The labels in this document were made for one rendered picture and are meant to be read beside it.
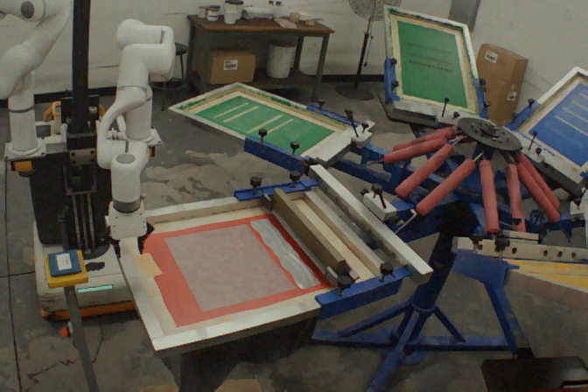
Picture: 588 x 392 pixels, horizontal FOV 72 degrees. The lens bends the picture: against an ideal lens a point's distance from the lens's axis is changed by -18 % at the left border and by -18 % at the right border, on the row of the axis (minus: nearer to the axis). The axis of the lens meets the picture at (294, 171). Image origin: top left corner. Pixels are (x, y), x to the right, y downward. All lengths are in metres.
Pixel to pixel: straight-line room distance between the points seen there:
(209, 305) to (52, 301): 1.25
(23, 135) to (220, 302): 0.87
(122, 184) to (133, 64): 0.31
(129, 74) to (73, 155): 0.57
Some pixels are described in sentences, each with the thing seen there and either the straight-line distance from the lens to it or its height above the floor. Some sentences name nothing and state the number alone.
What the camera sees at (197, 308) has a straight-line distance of 1.34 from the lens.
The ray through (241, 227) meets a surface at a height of 0.96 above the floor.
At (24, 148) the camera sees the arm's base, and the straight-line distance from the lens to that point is 1.71.
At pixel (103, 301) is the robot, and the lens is 2.48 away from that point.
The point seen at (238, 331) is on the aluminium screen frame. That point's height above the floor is 0.99.
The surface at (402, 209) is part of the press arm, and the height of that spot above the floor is 1.04.
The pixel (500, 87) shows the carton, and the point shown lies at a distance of 5.35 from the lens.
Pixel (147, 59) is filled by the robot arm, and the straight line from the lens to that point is 1.26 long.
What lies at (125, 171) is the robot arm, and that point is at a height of 1.35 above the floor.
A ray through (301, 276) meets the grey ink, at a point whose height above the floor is 0.96.
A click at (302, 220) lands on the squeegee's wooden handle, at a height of 1.06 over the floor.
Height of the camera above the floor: 1.93
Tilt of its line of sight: 29 degrees down
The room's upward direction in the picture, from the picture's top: 11 degrees clockwise
